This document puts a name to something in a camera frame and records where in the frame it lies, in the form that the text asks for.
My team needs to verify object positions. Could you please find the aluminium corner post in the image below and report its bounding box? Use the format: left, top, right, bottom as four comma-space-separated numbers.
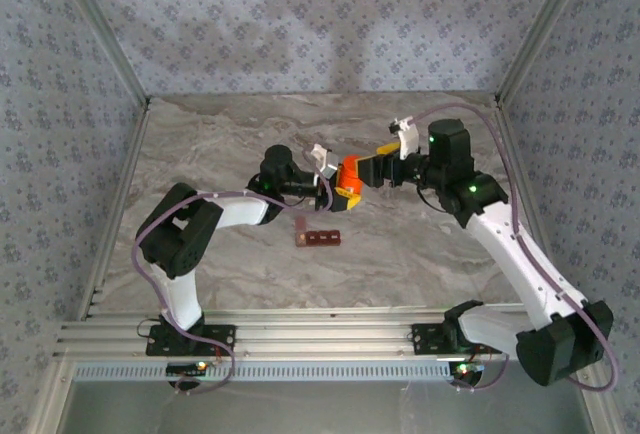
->
493, 0, 596, 105
47, 0, 152, 108

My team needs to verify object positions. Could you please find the grey slotted cable duct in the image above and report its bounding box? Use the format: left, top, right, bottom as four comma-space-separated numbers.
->
73, 359, 457, 383

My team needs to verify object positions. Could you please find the aluminium table side rail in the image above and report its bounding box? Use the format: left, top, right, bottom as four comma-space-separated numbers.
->
492, 98, 574, 318
77, 98, 152, 323

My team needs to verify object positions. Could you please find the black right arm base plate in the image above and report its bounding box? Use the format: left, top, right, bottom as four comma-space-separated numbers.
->
410, 322, 504, 356

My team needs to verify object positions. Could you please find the aluminium base frame rail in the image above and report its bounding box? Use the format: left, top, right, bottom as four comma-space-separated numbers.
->
52, 307, 600, 361

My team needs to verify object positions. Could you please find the thin black right arm wire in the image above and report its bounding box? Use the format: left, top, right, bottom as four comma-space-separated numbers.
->
417, 187, 450, 214

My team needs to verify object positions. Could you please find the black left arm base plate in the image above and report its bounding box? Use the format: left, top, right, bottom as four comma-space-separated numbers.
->
145, 322, 238, 358

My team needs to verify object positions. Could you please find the small circuit board with LED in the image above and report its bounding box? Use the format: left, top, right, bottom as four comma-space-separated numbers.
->
166, 361, 209, 376
448, 361, 487, 378

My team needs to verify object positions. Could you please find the grey metal panel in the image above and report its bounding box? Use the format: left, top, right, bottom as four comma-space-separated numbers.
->
59, 378, 596, 434

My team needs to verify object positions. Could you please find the orange pill bottle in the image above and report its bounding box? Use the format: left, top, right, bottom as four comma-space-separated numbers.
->
335, 154, 365, 196

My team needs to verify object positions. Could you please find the dark red pill organizer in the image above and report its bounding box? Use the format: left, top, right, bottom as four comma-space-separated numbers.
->
293, 217, 344, 249

